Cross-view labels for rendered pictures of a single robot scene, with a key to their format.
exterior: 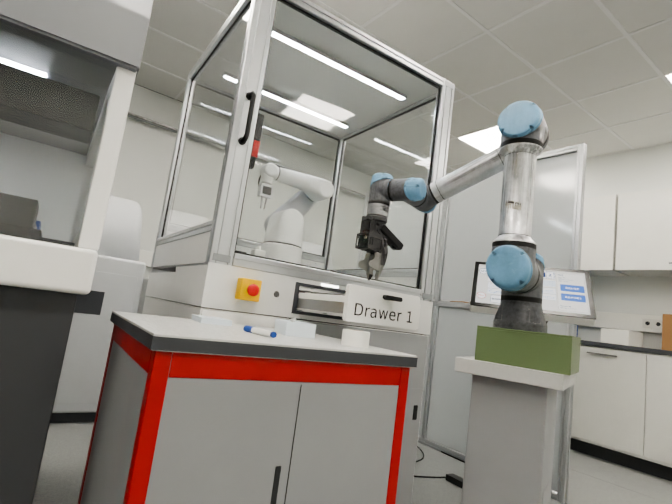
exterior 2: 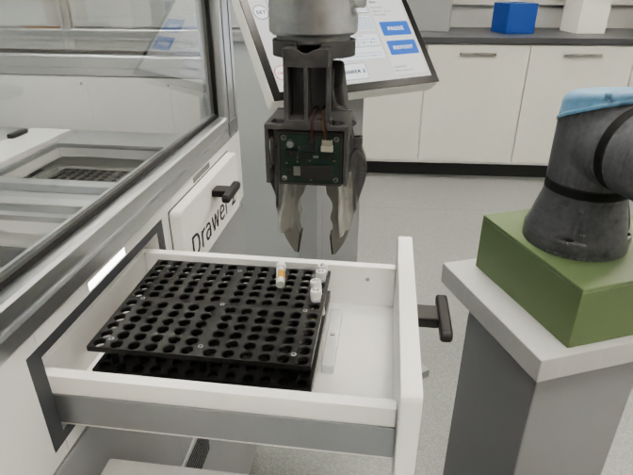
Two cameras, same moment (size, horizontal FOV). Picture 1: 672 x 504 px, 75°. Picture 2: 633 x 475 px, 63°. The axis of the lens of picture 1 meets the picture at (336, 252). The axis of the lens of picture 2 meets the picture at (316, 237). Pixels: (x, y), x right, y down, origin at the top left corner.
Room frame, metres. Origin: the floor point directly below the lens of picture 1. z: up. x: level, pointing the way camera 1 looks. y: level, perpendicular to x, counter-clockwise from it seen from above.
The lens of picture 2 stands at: (1.17, 0.23, 1.22)
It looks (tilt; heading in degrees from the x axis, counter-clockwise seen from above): 27 degrees down; 310
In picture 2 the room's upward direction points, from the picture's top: straight up
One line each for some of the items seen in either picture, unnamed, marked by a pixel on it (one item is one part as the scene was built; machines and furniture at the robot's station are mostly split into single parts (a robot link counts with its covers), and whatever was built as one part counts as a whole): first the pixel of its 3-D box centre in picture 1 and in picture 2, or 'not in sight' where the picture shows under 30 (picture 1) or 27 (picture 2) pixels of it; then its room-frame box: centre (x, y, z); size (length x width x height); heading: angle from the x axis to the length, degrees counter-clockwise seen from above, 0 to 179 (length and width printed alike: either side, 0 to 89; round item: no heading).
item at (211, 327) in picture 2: not in sight; (224, 327); (1.55, -0.06, 0.87); 0.22 x 0.18 x 0.06; 33
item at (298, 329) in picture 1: (294, 328); not in sight; (1.27, 0.09, 0.78); 0.12 x 0.08 x 0.04; 21
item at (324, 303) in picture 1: (345, 307); (217, 330); (1.56, -0.06, 0.86); 0.40 x 0.26 x 0.06; 33
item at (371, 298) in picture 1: (383, 308); (403, 338); (1.38, -0.17, 0.87); 0.29 x 0.02 x 0.11; 123
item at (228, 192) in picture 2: not in sight; (224, 191); (1.80, -0.28, 0.91); 0.07 x 0.04 x 0.01; 123
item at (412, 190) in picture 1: (409, 191); not in sight; (1.43, -0.22, 1.27); 0.11 x 0.11 x 0.08; 55
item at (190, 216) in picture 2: not in sight; (210, 208); (1.82, -0.27, 0.87); 0.29 x 0.02 x 0.11; 123
